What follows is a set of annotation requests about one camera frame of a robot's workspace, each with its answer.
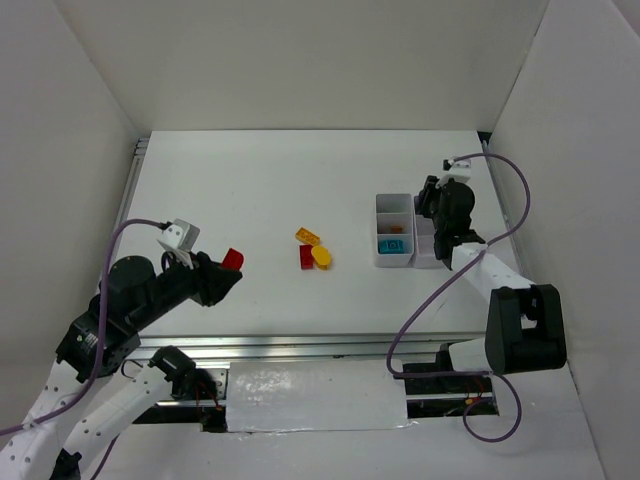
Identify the right aluminium rail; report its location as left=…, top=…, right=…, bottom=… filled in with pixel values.
left=478, top=131, right=523, bottom=259

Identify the aluminium rail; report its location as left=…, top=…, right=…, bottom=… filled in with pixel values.
left=120, top=137, right=150, bottom=217
left=124, top=333, right=491, bottom=359
left=478, top=131, right=523, bottom=259

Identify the white foil sheet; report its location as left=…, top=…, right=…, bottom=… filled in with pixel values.
left=226, top=360, right=409, bottom=433

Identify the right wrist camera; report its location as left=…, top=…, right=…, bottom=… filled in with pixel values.
left=436, top=158, right=471, bottom=188

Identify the orange lego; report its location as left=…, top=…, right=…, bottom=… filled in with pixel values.
left=295, top=227, right=321, bottom=246

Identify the white divided container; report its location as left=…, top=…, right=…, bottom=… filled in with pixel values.
left=413, top=196, right=451, bottom=269
left=373, top=193, right=414, bottom=268

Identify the red rectangular lego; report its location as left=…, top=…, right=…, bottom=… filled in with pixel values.
left=299, top=244, right=314, bottom=270

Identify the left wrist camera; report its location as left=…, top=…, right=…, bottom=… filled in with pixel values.
left=157, top=219, right=200, bottom=269

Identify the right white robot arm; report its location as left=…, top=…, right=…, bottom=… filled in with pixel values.
left=415, top=176, right=567, bottom=375

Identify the red curved lego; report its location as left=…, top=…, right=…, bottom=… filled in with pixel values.
left=221, top=248, right=244, bottom=271

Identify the left aluminium rail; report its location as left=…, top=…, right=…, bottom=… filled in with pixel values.
left=120, top=137, right=150, bottom=217

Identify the yellow oval lego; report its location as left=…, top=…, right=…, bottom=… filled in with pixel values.
left=311, top=245, right=332, bottom=270

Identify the purple cable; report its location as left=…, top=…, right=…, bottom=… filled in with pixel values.
left=0, top=218, right=174, bottom=480
left=387, top=152, right=531, bottom=444

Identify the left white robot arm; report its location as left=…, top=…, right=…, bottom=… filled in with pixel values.
left=1, top=252, right=242, bottom=479

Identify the teal stepped lego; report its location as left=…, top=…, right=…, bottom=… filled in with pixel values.
left=378, top=239, right=405, bottom=255

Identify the aluminium front rail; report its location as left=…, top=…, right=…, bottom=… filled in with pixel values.
left=124, top=333, right=491, bottom=359

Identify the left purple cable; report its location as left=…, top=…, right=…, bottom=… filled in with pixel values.
left=0, top=218, right=174, bottom=480

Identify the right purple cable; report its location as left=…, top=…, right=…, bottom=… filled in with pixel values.
left=387, top=152, right=531, bottom=444

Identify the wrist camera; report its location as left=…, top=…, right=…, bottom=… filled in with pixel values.
left=157, top=219, right=200, bottom=269
left=436, top=158, right=471, bottom=188

